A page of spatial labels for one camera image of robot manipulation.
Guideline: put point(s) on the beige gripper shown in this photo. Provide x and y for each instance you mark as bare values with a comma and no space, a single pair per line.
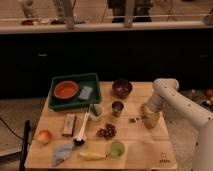
149,118

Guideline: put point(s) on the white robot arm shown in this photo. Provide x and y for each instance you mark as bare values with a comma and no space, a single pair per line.
166,90

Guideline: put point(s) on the small metal cup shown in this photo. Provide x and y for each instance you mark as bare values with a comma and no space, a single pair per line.
117,108

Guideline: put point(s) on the white cup with green item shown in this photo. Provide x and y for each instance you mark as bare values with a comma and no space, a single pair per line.
95,111

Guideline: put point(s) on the dark red bowl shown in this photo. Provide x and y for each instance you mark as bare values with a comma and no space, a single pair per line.
121,88

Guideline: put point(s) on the bunch of red grapes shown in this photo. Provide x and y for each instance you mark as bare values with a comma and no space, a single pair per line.
109,131

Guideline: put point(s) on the grey sponge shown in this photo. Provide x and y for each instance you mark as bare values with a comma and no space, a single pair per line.
85,93

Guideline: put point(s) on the yellow banana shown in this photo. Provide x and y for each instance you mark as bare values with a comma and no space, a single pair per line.
92,156

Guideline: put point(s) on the green plastic tray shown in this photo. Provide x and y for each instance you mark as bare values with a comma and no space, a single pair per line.
88,79

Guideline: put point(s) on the wooden block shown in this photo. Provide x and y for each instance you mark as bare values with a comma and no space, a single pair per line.
69,124

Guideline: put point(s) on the orange bowl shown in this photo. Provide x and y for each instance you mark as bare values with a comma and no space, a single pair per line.
65,90

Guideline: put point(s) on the grey blue cloth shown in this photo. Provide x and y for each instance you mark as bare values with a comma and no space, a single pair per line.
61,153

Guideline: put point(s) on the red apple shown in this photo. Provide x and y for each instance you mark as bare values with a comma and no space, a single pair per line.
44,137

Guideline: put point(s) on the black pole stand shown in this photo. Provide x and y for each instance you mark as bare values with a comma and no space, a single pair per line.
25,143

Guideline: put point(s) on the white handled brush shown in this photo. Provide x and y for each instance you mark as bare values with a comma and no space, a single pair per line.
79,139

